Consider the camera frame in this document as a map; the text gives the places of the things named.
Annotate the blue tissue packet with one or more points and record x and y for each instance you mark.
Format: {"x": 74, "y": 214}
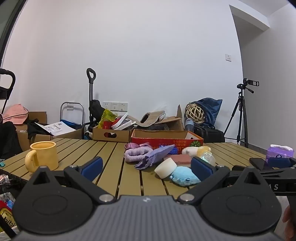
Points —
{"x": 174, "y": 151}

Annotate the pink hat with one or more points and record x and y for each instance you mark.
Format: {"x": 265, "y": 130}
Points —
{"x": 15, "y": 112}

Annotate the pink rectangular sponge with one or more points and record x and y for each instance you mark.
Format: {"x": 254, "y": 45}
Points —
{"x": 182, "y": 160}

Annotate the white and yellow plush toy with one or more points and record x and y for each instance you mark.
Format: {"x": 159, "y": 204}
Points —
{"x": 196, "y": 151}

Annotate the large open cardboard box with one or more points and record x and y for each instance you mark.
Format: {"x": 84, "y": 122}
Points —
{"x": 173, "y": 124}

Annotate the red yellow snack packet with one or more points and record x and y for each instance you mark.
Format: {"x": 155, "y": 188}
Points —
{"x": 5, "y": 213}

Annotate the black trolley bag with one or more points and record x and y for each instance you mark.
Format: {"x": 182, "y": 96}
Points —
{"x": 97, "y": 107}

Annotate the purple tissue pack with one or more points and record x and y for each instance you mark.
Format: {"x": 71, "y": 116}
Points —
{"x": 278, "y": 151}

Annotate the metal folding stool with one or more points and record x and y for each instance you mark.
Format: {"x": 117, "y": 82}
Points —
{"x": 79, "y": 109}

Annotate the blue water bottle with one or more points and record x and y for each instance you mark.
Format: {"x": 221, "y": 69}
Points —
{"x": 189, "y": 125}

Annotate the yellow ceramic mug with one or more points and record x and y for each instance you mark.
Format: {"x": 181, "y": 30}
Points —
{"x": 45, "y": 155}

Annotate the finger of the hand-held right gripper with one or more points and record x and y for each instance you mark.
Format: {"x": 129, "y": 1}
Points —
{"x": 281, "y": 162}
{"x": 279, "y": 173}

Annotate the white labelled paper box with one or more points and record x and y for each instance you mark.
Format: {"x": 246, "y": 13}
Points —
{"x": 56, "y": 128}

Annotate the blue velvet bag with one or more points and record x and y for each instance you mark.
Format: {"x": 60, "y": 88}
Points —
{"x": 212, "y": 109}

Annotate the black clothing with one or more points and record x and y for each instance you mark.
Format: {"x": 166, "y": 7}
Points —
{"x": 34, "y": 129}

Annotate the red cardboard box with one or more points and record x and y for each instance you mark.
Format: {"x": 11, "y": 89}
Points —
{"x": 157, "y": 140}

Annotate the yellow green snack bag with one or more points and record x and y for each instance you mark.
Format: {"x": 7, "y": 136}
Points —
{"x": 106, "y": 115}

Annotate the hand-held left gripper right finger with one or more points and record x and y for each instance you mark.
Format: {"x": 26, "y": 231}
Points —
{"x": 201, "y": 170}

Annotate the blue box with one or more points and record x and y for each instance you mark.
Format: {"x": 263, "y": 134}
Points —
{"x": 70, "y": 122}

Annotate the white round sponge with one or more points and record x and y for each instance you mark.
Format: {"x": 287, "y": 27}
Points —
{"x": 165, "y": 168}

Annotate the woven rattan ball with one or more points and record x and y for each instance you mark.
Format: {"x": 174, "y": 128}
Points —
{"x": 195, "y": 113}

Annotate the dark cloth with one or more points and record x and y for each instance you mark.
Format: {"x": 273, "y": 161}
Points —
{"x": 150, "y": 127}

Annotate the black suitcase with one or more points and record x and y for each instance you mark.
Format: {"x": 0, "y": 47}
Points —
{"x": 210, "y": 135}

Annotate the black tripod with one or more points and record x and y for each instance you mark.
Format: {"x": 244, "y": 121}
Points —
{"x": 241, "y": 111}

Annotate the lilac fluffy headband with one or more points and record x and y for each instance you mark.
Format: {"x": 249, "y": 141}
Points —
{"x": 136, "y": 154}

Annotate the black backpack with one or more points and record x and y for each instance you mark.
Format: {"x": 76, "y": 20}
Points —
{"x": 9, "y": 141}

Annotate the red tin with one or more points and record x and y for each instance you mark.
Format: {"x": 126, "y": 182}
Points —
{"x": 107, "y": 125}

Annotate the brown cardboard box with cutout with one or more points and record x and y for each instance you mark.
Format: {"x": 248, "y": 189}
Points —
{"x": 120, "y": 135}

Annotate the plain cardboard box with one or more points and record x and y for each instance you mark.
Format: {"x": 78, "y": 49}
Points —
{"x": 69, "y": 135}

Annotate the blue plush toy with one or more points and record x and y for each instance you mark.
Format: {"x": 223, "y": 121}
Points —
{"x": 182, "y": 175}

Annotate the black phone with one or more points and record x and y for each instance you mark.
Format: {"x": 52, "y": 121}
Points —
{"x": 257, "y": 163}

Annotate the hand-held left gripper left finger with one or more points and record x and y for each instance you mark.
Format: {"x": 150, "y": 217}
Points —
{"x": 93, "y": 166}

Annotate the purple cloth pouch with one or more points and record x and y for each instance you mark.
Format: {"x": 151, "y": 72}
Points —
{"x": 157, "y": 154}

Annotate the white wall socket panel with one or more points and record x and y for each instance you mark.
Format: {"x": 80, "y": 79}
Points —
{"x": 115, "y": 106}

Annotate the stack of white flat boxes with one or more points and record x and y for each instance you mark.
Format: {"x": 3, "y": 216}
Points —
{"x": 122, "y": 122}

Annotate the person's right hand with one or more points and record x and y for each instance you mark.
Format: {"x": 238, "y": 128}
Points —
{"x": 286, "y": 217}

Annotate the dark window frame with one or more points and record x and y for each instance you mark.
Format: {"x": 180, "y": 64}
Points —
{"x": 7, "y": 20}

